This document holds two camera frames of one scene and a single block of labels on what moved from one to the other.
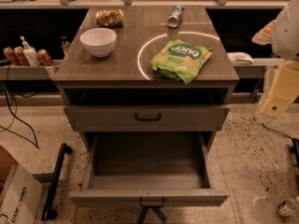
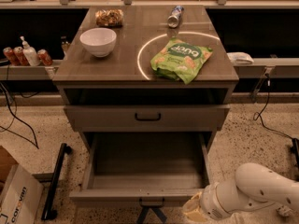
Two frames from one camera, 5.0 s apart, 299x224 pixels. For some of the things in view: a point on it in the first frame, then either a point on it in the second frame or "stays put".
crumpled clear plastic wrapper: (287, 207) stays put
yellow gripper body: (287, 36) → (211, 203)
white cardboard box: (21, 192) stays put
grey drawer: (149, 170) stays put
